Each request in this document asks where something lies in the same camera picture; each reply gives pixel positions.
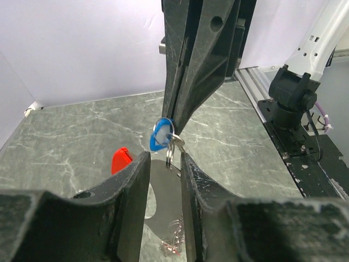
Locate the blue tagged key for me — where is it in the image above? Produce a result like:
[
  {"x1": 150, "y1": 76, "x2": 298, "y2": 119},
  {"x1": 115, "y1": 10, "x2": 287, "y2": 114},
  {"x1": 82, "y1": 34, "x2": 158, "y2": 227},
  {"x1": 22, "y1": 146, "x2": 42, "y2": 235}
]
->
[{"x1": 149, "y1": 117, "x2": 185, "y2": 152}]

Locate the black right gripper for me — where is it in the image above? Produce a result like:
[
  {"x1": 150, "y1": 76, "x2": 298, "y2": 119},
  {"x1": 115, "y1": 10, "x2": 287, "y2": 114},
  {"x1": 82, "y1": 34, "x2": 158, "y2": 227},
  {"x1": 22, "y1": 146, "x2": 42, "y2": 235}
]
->
[{"x1": 161, "y1": 1, "x2": 256, "y2": 134}]

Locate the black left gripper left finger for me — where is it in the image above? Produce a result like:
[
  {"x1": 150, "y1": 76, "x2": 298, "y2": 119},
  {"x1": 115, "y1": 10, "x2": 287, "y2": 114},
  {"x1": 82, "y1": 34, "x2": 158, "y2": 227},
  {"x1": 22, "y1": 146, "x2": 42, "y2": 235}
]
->
[{"x1": 1, "y1": 152, "x2": 151, "y2": 261}]

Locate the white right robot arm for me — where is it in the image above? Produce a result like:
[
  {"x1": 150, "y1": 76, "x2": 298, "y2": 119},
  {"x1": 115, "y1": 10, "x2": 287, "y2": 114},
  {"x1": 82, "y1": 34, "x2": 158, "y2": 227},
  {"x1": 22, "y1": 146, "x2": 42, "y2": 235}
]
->
[{"x1": 161, "y1": 1, "x2": 348, "y2": 134}]

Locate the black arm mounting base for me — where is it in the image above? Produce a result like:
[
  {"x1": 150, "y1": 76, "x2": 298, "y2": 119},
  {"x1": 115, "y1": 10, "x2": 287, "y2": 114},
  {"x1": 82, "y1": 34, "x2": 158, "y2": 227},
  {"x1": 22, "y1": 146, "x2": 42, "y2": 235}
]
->
[{"x1": 257, "y1": 100, "x2": 348, "y2": 200}]

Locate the grey keyring holder red handle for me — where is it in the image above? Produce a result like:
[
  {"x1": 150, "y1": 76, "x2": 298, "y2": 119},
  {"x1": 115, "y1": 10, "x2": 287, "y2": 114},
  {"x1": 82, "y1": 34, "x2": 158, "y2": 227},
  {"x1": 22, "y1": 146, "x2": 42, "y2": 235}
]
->
[{"x1": 111, "y1": 147, "x2": 186, "y2": 257}]

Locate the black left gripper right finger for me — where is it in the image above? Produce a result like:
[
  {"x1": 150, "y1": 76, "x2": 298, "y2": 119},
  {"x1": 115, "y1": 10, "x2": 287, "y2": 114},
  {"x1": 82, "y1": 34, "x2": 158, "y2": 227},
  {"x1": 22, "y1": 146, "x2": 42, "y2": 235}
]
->
[{"x1": 180, "y1": 153, "x2": 348, "y2": 261}]

